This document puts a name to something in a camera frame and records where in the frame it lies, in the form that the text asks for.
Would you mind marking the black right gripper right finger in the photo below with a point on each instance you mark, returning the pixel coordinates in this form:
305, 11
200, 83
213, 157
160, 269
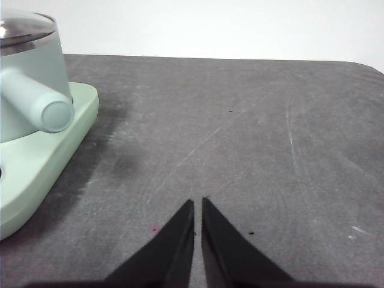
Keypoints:
228, 258

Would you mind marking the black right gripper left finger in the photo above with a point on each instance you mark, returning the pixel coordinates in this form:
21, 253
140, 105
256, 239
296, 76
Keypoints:
168, 258

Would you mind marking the glass lid with green knob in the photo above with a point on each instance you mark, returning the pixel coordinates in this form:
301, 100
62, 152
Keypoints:
27, 25

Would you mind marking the mint green breakfast machine base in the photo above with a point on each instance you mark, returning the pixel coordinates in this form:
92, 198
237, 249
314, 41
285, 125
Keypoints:
36, 180

